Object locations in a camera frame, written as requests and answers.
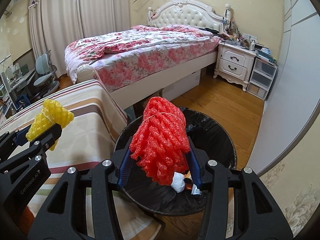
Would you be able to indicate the black lined trash bin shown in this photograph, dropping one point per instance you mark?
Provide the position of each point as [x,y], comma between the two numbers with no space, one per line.
[220,140]

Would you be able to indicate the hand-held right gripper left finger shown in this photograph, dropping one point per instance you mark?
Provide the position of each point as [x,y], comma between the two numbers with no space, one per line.
[125,170]

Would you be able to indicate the striped sheet bed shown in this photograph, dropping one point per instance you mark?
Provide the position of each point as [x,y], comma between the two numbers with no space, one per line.
[82,110]

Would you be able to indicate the white storage box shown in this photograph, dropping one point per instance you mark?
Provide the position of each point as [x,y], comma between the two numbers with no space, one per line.
[182,85]

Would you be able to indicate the clear plastic drawer unit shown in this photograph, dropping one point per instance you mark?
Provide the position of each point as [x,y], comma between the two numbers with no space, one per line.
[261,77]

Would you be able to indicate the white wall outlet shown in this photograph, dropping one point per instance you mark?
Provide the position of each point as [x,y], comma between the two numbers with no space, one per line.
[250,37]

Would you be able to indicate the black clothes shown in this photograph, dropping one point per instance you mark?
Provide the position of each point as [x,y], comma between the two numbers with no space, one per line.
[212,31]

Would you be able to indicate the white tufted headboard bed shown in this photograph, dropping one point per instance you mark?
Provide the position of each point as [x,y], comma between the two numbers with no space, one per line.
[190,15]

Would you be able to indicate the pink floral quilt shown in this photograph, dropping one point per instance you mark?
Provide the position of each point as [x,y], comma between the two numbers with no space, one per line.
[150,52]

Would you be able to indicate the white study desk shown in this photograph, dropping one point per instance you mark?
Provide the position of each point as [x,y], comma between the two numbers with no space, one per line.
[17,82]

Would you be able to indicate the red foam net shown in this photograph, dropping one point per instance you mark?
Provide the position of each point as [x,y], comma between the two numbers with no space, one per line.
[160,135]

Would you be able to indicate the white tissue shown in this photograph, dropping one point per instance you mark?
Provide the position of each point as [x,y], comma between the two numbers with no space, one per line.
[178,182]

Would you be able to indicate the beige curtain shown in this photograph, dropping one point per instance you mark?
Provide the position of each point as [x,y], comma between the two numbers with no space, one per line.
[102,7]
[55,30]

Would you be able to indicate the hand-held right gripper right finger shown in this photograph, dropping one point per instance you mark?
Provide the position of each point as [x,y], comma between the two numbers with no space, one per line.
[196,170]

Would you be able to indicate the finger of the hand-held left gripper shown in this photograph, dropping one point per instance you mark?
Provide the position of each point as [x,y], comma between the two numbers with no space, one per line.
[21,136]
[50,136]

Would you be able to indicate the white nightstand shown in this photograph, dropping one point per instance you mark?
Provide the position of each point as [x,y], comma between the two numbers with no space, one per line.
[233,62]

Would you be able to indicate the yellow foam net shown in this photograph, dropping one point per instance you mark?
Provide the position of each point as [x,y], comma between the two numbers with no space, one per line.
[50,115]

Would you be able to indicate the white wardrobe sliding door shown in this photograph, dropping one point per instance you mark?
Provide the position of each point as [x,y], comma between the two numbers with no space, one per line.
[295,67]

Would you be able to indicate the gold bottle with black cap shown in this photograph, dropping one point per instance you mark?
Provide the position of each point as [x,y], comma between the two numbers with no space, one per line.
[188,178]

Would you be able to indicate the cluster of small bottles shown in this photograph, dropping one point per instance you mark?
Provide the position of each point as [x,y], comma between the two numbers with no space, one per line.
[240,38]

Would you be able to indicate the grey desk chair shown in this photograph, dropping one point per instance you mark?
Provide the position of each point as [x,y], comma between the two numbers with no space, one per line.
[43,80]

